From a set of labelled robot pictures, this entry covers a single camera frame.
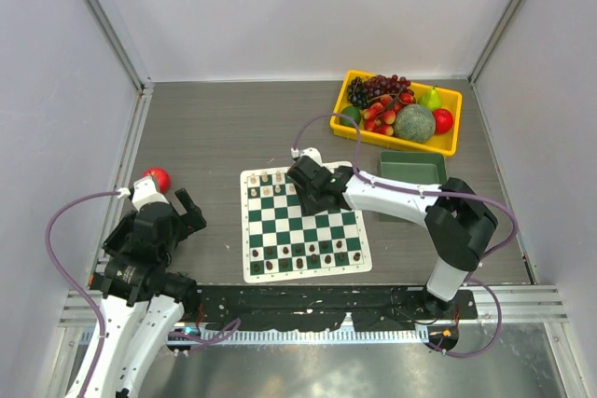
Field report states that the green white chess board mat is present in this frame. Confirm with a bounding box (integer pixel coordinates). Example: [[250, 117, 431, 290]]
[[240, 167, 372, 284]]

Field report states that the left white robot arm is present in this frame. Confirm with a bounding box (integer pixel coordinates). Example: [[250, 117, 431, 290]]
[[67, 188, 206, 397]]

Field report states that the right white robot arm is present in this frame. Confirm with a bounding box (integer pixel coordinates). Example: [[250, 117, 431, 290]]
[[287, 150, 498, 318]]

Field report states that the red apple on table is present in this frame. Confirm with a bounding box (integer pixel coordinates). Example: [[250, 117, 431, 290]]
[[143, 167, 171, 194]]

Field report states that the green lime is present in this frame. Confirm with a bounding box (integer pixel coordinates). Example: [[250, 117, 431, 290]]
[[339, 106, 362, 128]]

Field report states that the red cherry bunch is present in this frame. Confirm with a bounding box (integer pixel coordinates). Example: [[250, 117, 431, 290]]
[[362, 93, 416, 136]]

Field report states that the black grape bunch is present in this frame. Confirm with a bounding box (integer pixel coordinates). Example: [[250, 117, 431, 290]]
[[347, 76, 369, 110]]

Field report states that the green plastic tray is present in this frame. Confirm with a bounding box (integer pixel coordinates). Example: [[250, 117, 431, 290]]
[[376, 151, 449, 223]]

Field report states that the green netted melon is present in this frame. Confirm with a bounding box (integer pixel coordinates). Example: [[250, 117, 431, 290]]
[[394, 104, 436, 144]]

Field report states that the dark red grape bunch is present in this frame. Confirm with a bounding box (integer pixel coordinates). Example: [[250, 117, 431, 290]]
[[363, 75, 414, 99]]

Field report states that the red apple in bin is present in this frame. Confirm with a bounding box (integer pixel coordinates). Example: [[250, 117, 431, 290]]
[[433, 108, 454, 135]]

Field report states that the green yellow pear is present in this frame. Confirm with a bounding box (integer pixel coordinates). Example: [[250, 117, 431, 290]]
[[418, 87, 443, 112]]

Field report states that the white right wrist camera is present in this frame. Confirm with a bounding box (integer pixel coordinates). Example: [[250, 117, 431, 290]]
[[290, 147, 323, 165]]

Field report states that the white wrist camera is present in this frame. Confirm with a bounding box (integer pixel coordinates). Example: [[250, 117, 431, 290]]
[[117, 176, 168, 212], [290, 147, 323, 165]]

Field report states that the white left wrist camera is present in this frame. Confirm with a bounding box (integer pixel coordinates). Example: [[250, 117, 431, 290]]
[[117, 176, 168, 212]]

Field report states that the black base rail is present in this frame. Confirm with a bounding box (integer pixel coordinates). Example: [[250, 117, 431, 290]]
[[153, 281, 477, 332]]

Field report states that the aluminium frame rail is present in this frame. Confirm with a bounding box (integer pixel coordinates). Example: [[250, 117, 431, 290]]
[[60, 283, 568, 357]]

